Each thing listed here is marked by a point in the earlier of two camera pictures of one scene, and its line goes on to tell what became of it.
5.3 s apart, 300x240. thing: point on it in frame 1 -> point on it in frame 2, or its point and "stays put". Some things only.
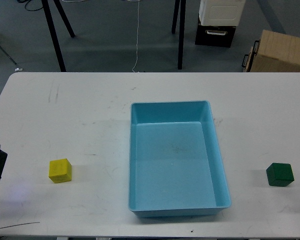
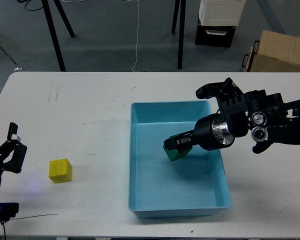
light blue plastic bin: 176,168 stays put
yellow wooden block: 60,170 stays put
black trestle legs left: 48,18 stays put
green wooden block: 280,174 -> 174,155
